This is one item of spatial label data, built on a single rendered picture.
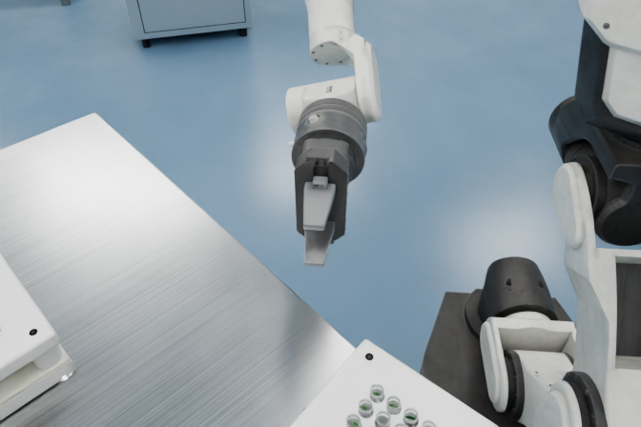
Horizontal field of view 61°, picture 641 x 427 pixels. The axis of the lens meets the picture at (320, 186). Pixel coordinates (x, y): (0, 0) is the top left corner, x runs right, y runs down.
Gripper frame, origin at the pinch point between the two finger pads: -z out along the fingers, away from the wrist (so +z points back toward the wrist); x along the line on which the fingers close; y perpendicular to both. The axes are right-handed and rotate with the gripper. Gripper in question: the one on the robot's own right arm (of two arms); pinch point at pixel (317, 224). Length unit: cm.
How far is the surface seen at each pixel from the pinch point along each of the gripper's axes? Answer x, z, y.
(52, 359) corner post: 9.5, -12.8, 25.7
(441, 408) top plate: 5.9, -15.5, -12.7
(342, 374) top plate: 5.9, -13.2, -3.9
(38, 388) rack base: 11.8, -14.8, 27.0
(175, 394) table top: 13.1, -13.2, 13.3
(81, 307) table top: 13.1, -3.9, 27.8
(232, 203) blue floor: 96, 101, 43
